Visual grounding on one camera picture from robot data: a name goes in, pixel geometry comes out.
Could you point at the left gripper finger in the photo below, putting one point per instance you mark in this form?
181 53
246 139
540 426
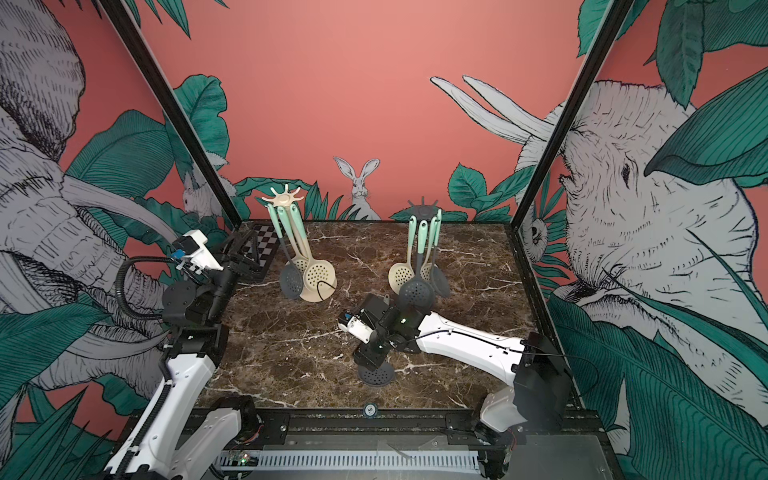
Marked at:
247 257
230 248

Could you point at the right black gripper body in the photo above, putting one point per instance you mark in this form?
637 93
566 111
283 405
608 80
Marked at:
374 353

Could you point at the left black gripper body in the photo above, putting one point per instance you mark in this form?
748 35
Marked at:
222 287

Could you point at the beige skimmer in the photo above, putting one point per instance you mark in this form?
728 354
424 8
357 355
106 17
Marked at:
401 272
319 276
299 259
427 265

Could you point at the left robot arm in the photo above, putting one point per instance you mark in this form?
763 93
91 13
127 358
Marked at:
194 349

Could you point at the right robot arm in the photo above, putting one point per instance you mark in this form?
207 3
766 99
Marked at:
537 380

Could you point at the beige utensil rack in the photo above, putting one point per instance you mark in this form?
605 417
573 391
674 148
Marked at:
285 199

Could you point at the dark grey utensil rack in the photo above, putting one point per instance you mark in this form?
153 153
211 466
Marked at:
421 211

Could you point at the checkerboard calibration board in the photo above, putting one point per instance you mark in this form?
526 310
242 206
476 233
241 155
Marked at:
264 245

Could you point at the white perforated vent strip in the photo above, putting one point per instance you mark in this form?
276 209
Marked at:
305 460

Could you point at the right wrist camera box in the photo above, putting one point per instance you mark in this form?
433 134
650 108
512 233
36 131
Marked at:
357 324

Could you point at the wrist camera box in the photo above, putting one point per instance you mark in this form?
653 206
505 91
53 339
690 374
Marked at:
357 324
190 251

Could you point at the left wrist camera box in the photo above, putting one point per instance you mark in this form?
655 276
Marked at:
190 251

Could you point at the small round rail knob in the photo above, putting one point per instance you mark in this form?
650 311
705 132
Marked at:
370 410

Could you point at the black front rail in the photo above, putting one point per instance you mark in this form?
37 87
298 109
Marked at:
458 426

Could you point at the left black frame post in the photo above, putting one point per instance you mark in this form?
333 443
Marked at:
124 24

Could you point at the black frame post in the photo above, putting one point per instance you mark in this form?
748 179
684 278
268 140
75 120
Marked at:
124 24
604 39

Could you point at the right black frame post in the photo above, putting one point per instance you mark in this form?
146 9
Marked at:
604 39

